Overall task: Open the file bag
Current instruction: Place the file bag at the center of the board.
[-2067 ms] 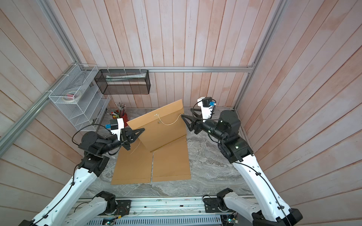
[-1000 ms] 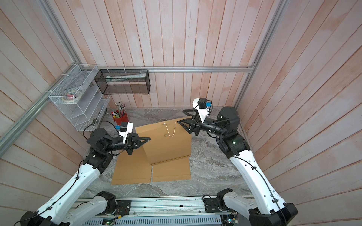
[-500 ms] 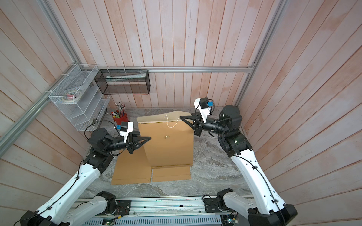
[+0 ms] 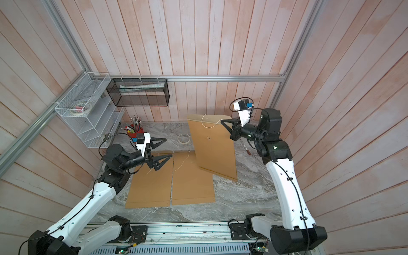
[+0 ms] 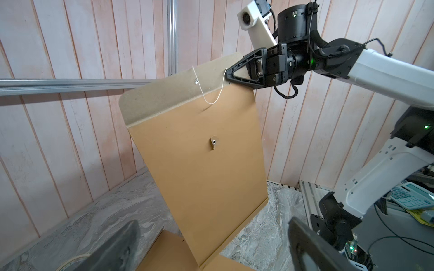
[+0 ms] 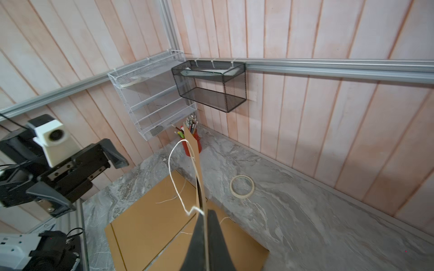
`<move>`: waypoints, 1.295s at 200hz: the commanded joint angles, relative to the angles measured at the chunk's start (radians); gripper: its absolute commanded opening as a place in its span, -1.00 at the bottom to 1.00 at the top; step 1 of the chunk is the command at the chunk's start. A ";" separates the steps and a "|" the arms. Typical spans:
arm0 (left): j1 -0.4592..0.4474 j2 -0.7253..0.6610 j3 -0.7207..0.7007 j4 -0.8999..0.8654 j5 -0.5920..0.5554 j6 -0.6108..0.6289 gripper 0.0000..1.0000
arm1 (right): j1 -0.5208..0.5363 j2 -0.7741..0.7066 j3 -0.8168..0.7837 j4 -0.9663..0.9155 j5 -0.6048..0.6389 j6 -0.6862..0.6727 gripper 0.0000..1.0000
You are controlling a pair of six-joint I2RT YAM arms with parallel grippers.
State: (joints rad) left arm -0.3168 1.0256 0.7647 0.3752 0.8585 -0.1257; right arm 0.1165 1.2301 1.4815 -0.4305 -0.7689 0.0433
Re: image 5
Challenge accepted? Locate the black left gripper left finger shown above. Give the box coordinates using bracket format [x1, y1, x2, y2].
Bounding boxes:
[75, 220, 140, 271]

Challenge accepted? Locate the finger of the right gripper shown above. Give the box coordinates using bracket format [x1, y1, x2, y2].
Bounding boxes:
[226, 76, 267, 89]
[226, 47, 267, 81]

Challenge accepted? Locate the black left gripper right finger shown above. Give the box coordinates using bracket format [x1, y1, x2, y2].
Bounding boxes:
[288, 217, 356, 271]

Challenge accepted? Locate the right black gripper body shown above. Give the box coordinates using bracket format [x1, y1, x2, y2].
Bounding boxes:
[249, 43, 304, 86]

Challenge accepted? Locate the brown file bag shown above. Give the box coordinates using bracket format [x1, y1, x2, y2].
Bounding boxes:
[119, 53, 268, 271]
[137, 230, 251, 271]

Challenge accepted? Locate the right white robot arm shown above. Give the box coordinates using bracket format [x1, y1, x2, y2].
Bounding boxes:
[223, 1, 434, 271]

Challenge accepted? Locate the masking tape roll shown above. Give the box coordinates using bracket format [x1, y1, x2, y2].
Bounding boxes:
[56, 254, 90, 271]

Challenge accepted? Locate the grey desk calculator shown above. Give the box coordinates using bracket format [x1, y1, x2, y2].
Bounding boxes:
[389, 182, 434, 210]

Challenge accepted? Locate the horizontal aluminium wall rail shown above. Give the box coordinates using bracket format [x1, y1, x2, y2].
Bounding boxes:
[1, 79, 155, 96]

